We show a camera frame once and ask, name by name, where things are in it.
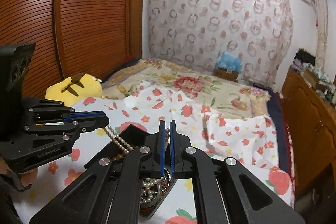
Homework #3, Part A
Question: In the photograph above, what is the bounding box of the dark beaded bangle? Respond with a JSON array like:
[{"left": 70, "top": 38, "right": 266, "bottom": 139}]
[{"left": 140, "top": 168, "right": 172, "bottom": 211}]

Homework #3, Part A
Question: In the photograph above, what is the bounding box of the person's left hand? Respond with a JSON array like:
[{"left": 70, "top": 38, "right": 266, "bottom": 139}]
[{"left": 0, "top": 157, "right": 38, "bottom": 187}]

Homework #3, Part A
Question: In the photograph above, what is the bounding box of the yellow plush toy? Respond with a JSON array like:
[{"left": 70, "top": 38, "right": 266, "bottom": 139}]
[{"left": 45, "top": 73, "right": 103, "bottom": 106}]

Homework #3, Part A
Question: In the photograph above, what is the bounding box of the black square storage box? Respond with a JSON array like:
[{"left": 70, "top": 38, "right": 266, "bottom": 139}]
[{"left": 108, "top": 120, "right": 169, "bottom": 223}]

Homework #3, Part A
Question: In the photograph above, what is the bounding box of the strawberry print white cloth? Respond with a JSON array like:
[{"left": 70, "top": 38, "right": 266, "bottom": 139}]
[{"left": 14, "top": 80, "right": 296, "bottom": 224}]

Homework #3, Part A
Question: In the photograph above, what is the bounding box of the brown slatted wardrobe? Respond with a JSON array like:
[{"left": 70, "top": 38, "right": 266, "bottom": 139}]
[{"left": 1, "top": 0, "right": 130, "bottom": 97}]

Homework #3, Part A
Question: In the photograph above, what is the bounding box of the wooden sideboard cabinet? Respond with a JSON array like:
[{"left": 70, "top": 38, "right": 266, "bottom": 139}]
[{"left": 282, "top": 69, "right": 335, "bottom": 197}]

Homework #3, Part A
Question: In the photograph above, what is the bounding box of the cardboard box with blue bag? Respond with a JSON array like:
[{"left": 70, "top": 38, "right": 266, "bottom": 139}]
[{"left": 215, "top": 53, "right": 242, "bottom": 82}]

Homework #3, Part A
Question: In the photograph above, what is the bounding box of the circle pattern lace curtain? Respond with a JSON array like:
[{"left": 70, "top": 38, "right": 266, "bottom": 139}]
[{"left": 147, "top": 0, "right": 293, "bottom": 88}]

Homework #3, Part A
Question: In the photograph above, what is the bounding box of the pile of folded clothes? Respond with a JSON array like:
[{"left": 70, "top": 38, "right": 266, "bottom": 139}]
[{"left": 291, "top": 48, "right": 335, "bottom": 108}]

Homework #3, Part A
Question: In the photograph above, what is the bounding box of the tied beige side curtain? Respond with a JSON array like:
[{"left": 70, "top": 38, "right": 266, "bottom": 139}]
[{"left": 314, "top": 0, "right": 329, "bottom": 69}]

